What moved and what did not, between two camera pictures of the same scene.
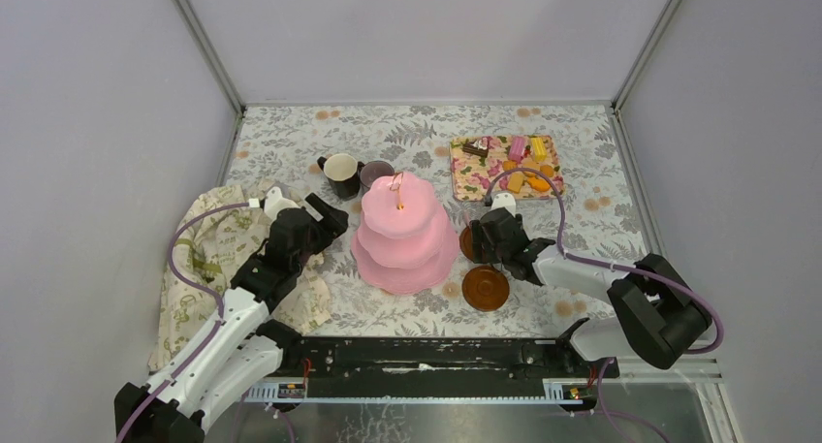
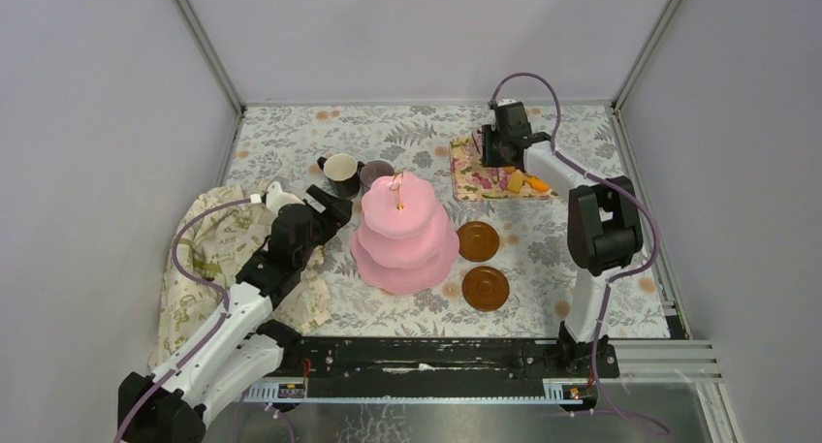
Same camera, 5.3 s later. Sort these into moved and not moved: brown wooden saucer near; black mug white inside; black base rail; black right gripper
Moved: black right gripper
Not moved: brown wooden saucer near; black mug white inside; black base rail
